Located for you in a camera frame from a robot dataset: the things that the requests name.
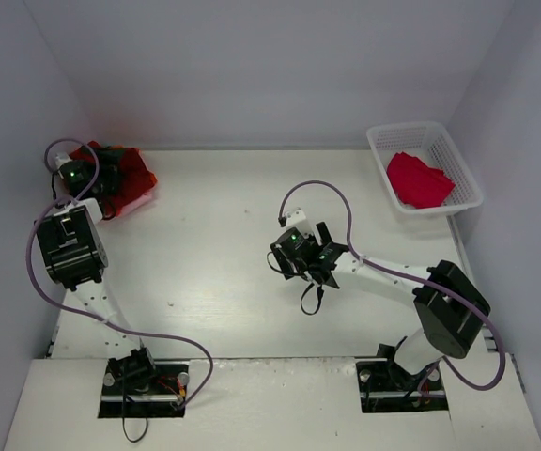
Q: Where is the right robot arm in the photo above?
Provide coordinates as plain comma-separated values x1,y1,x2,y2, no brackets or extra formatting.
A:
270,221,490,387

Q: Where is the white plastic basket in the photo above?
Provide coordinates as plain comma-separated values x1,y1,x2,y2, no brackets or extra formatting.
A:
366,121,483,216

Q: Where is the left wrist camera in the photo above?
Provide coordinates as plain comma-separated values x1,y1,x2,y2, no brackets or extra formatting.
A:
54,152,72,169

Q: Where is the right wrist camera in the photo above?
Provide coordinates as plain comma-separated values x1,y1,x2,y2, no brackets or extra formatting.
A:
279,208,311,235

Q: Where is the red t shirt in basket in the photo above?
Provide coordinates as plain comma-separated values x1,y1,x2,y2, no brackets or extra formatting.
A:
387,152,456,209

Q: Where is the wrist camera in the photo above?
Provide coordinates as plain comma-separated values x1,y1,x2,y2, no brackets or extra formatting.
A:
54,152,72,169
279,208,311,235

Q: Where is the orange folded t shirt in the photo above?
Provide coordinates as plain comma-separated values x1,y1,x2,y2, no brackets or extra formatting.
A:
110,170,158,217

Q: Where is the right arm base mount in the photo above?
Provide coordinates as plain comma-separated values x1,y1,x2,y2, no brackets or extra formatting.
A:
355,344,449,414

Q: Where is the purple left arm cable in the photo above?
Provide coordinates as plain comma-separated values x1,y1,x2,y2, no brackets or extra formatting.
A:
24,137,215,409

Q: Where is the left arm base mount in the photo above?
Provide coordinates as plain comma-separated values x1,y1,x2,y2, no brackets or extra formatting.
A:
98,361,190,444

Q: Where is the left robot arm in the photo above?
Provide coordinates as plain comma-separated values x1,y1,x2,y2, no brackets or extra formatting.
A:
27,141,158,395

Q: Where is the dark red t shirt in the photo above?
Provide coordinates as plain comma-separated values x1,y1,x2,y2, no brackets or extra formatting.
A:
88,141,148,180

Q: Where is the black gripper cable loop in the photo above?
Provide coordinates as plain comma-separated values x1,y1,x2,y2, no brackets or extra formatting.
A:
300,281,324,316

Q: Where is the pink folded t shirt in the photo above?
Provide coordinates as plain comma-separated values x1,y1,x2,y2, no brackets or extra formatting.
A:
118,190,154,216

